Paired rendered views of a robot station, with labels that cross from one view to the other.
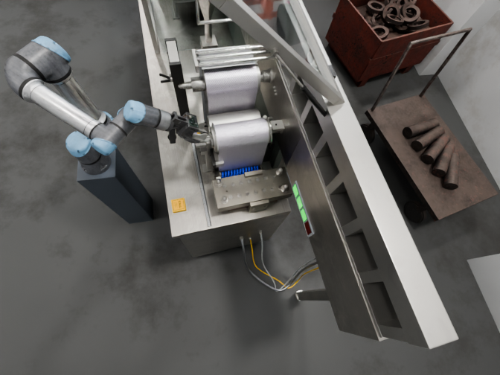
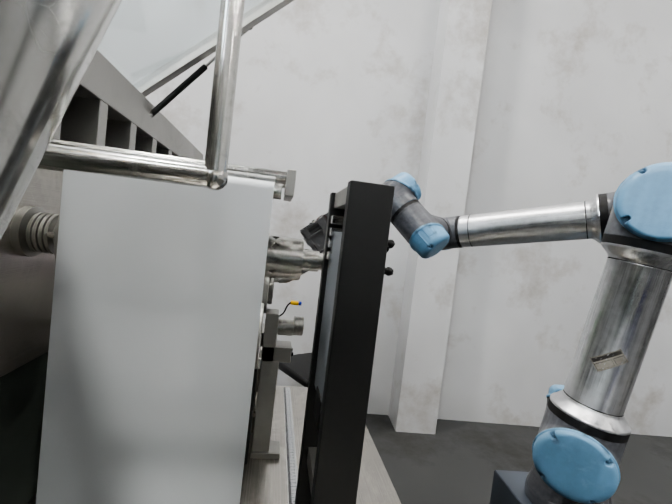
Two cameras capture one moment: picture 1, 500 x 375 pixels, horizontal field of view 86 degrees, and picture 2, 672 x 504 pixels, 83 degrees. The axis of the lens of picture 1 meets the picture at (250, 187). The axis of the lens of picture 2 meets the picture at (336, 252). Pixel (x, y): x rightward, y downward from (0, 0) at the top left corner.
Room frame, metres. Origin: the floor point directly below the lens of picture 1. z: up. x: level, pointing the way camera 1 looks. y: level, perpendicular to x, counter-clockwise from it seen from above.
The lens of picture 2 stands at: (1.38, 0.60, 1.38)
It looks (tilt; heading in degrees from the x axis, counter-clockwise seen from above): 3 degrees down; 198
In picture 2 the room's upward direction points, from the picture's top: 7 degrees clockwise
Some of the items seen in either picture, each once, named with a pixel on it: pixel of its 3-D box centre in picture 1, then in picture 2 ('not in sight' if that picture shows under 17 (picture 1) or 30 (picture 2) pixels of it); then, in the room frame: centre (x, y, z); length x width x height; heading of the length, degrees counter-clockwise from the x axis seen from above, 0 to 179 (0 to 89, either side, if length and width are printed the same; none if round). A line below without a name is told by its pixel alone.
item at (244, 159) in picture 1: (241, 160); not in sight; (0.65, 0.08, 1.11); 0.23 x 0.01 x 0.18; 117
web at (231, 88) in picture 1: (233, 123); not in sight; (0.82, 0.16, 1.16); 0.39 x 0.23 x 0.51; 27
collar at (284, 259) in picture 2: (198, 84); (281, 257); (0.86, 0.35, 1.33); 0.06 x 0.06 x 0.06; 27
